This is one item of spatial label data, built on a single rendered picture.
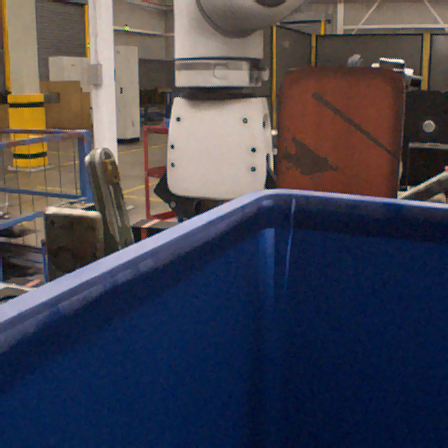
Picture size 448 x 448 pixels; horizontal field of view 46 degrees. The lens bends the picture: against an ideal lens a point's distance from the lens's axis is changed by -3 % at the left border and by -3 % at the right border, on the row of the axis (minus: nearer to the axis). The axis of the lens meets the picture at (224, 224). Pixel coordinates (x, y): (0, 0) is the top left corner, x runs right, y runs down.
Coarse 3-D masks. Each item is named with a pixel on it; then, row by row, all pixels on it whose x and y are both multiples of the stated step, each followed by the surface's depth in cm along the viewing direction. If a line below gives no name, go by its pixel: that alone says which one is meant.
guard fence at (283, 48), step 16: (272, 32) 676; (288, 32) 729; (304, 32) 783; (272, 48) 681; (288, 48) 736; (304, 48) 796; (272, 64) 686; (288, 64) 743; (304, 64) 803; (272, 80) 691; (272, 96) 697; (272, 112) 702; (272, 128) 707
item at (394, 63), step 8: (360, 56) 46; (352, 64) 46; (360, 64) 46; (376, 64) 46; (384, 64) 44; (392, 64) 44; (400, 64) 44; (408, 72) 45; (408, 80) 45; (416, 80) 45; (408, 88) 45
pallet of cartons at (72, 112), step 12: (48, 84) 1365; (60, 84) 1349; (72, 84) 1342; (60, 96) 1357; (72, 96) 1347; (84, 96) 1393; (48, 108) 1381; (60, 108) 1368; (72, 108) 1353; (84, 108) 1398; (48, 120) 1391; (60, 120) 1376; (72, 120) 1361; (84, 120) 1404
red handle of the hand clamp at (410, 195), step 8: (440, 176) 46; (424, 184) 47; (432, 184) 46; (440, 184) 46; (408, 192) 48; (416, 192) 47; (424, 192) 47; (432, 192) 46; (440, 192) 46; (416, 200) 47; (424, 200) 47
